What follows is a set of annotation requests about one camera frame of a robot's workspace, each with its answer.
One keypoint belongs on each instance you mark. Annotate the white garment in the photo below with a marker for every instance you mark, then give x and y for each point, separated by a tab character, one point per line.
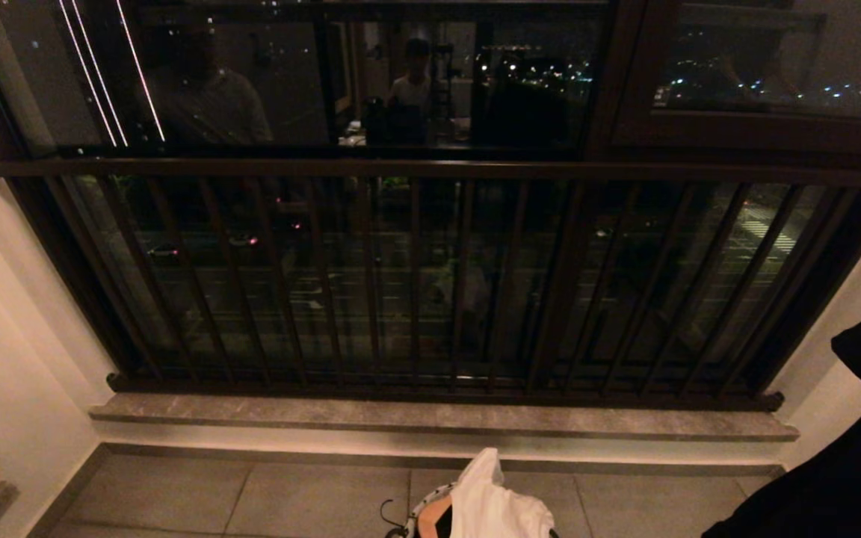
496	508

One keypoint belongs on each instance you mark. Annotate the dark metal window railing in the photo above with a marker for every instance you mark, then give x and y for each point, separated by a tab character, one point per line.
430	169

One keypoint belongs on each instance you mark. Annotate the dark framed window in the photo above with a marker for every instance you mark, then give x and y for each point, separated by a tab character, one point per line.
430	75

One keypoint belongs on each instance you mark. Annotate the wooden clothes hanger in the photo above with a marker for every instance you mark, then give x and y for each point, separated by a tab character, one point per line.
430	514

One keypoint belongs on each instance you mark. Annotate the black hanging garment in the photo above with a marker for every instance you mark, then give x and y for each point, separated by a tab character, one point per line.
841	463

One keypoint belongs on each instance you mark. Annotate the spotted laundry basket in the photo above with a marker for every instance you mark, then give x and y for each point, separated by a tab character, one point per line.
420	512

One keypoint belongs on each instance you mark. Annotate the grey stone window sill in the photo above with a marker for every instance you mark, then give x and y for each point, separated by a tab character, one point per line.
438	418

